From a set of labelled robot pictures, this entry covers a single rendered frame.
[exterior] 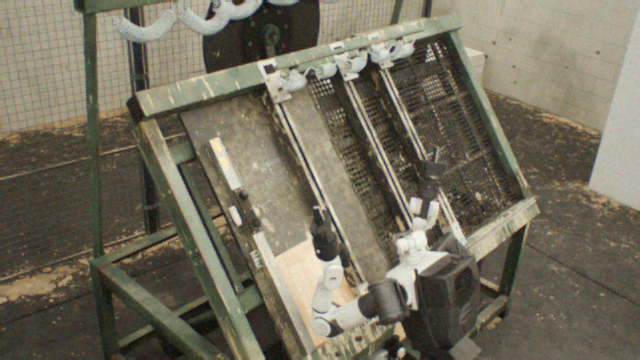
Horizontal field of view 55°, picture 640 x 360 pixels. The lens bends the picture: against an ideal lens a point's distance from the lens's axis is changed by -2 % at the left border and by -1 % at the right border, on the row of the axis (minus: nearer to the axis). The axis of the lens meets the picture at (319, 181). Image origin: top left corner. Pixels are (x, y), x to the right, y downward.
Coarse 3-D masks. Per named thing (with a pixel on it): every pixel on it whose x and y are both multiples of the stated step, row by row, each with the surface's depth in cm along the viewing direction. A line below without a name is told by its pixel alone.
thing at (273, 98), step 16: (272, 80) 270; (272, 96) 267; (288, 96) 273; (272, 112) 273; (288, 112) 275; (288, 128) 273; (288, 144) 273; (304, 160) 275; (304, 176) 272; (304, 192) 276; (320, 192) 274; (320, 208) 271; (336, 224) 274; (352, 256) 274; (352, 272) 271; (352, 288) 274
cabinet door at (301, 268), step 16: (288, 256) 260; (304, 256) 265; (288, 272) 258; (304, 272) 263; (320, 272) 268; (304, 288) 261; (336, 288) 271; (304, 304) 258; (304, 320) 256; (320, 336) 258
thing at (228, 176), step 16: (208, 144) 251; (224, 176) 250; (240, 208) 250; (256, 240) 250; (272, 256) 253; (272, 272) 250; (272, 288) 252; (288, 288) 253; (288, 304) 251; (288, 320) 251; (304, 336) 251; (304, 352) 251
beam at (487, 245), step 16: (512, 208) 363; (528, 208) 371; (512, 224) 357; (496, 240) 343; (480, 256) 331; (336, 336) 260; (352, 336) 264; (368, 336) 270; (320, 352) 252; (352, 352) 262
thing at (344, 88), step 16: (336, 64) 297; (336, 80) 304; (352, 96) 303; (352, 112) 303; (352, 128) 306; (368, 128) 304; (368, 144) 303; (368, 160) 306; (384, 160) 304; (384, 176) 302; (384, 192) 305; (400, 192) 304; (400, 208) 301
